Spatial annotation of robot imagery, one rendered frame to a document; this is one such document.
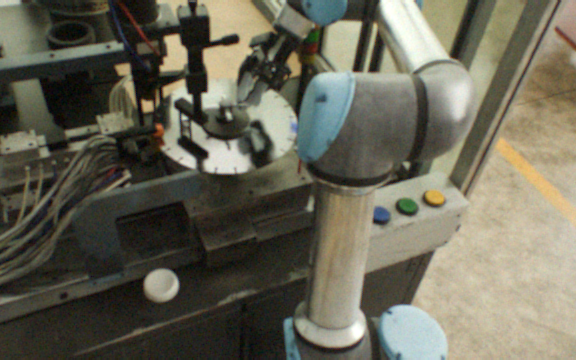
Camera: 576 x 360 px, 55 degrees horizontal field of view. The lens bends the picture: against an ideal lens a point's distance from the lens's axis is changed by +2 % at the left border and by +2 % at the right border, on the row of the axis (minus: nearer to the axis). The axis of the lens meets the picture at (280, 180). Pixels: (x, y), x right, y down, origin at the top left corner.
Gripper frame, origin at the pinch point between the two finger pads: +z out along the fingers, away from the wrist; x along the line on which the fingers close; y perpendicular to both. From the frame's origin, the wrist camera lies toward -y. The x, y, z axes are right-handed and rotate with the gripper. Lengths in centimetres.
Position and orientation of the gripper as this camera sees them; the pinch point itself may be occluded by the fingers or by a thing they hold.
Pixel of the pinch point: (240, 103)
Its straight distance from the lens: 126.2
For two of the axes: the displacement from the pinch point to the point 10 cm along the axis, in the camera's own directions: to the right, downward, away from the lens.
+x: 8.3, 3.3, 4.5
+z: -5.2, 7.5, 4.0
